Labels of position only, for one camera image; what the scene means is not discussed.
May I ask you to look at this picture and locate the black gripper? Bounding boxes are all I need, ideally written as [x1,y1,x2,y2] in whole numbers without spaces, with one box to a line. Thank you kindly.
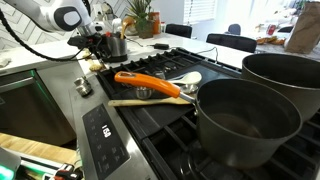
[67,34,105,60]

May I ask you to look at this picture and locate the silver utensil tin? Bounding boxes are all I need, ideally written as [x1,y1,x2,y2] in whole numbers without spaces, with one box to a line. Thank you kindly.
[100,34,130,64]

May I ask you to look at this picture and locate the yellow sponge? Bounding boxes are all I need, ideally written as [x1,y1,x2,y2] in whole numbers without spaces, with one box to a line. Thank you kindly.
[87,58,105,73]

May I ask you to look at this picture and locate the silver white utensil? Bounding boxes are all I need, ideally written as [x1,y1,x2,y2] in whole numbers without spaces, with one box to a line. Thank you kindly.
[111,17,123,36]

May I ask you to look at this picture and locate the silver stove knob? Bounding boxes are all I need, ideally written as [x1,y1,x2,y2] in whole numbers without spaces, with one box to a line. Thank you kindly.
[73,75,94,98]

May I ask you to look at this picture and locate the wooden spoon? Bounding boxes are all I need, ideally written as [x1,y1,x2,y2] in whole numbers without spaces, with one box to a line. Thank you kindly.
[119,16,136,41]

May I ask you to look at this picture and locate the potted green plant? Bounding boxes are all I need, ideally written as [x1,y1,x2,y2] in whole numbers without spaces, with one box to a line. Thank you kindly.
[126,0,156,40]

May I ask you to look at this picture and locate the small metal measuring cup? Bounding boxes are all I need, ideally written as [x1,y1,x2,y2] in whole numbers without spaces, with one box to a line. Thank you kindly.
[134,86,153,101]

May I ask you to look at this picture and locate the orange bottle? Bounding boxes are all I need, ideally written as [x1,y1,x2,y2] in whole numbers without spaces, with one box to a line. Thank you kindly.
[149,11,162,36]

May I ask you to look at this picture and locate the black power adapter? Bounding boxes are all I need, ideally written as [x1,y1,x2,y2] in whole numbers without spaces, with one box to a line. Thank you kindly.
[153,42,171,51]

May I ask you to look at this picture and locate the flat wooden spatula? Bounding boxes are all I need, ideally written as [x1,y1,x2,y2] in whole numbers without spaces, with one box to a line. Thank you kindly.
[107,96,193,108]

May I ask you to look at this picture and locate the black chair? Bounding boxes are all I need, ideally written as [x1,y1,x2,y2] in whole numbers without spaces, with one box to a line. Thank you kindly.
[205,33,258,54]
[165,23,194,39]

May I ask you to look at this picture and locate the stainless steel dishwasher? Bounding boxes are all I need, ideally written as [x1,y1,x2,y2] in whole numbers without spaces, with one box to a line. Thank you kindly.
[0,69,78,148]

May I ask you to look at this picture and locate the stainless steel gas stove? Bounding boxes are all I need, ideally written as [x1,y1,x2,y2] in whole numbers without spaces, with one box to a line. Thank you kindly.
[68,46,320,180]

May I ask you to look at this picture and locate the black stove control panel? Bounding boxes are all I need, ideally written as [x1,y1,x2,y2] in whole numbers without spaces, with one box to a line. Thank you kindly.
[81,103,131,180]

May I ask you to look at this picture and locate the white ceramic spoon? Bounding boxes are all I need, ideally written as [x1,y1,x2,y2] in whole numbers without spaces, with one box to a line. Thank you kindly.
[167,70,203,87]

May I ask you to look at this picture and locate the shiny metal measuring cup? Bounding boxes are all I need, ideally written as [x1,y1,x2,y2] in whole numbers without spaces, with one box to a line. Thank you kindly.
[179,83,200,95]

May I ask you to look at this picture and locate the white window blinds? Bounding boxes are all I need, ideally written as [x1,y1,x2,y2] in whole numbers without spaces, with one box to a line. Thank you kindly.
[182,0,218,25]

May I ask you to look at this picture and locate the blue chair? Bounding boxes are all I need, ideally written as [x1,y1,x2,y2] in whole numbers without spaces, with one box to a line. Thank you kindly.
[227,23,242,36]

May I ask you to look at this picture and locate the grey device with green light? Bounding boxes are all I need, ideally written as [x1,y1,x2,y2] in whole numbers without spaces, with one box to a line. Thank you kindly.
[0,146,22,180]

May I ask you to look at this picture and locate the red can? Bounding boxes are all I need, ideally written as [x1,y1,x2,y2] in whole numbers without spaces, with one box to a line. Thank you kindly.
[266,23,278,36]

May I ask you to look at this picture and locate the large dark grey pot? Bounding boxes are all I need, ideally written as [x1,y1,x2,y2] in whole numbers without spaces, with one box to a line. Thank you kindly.
[241,53,320,123]

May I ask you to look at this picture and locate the brown paper bag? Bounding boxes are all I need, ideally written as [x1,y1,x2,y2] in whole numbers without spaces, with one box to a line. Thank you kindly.
[283,1,320,55]

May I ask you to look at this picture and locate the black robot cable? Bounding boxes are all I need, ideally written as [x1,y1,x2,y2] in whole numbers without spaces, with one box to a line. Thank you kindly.
[0,9,86,63]

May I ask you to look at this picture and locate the thin black adapter cable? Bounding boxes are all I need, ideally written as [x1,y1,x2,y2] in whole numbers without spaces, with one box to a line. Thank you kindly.
[195,46,220,63]

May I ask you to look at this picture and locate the grey pot with orange handle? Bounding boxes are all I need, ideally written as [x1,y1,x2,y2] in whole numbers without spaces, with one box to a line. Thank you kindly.
[113,70,304,170]

